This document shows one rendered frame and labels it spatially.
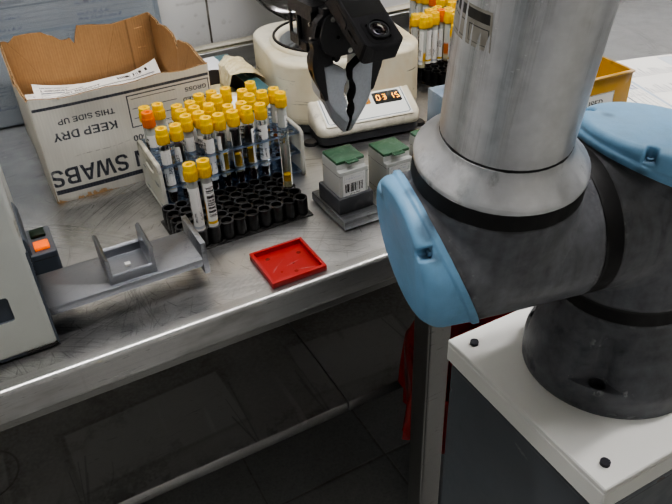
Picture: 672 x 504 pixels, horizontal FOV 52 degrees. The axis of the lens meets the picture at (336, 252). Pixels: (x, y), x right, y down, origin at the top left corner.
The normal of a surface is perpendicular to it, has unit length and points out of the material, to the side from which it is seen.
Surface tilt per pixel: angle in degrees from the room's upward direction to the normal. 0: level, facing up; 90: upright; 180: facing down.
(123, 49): 88
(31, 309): 90
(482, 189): 53
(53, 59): 88
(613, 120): 8
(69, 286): 0
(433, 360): 90
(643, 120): 7
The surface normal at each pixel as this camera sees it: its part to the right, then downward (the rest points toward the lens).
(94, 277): -0.04, -0.82
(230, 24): 0.48, 0.49
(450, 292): 0.22, 0.46
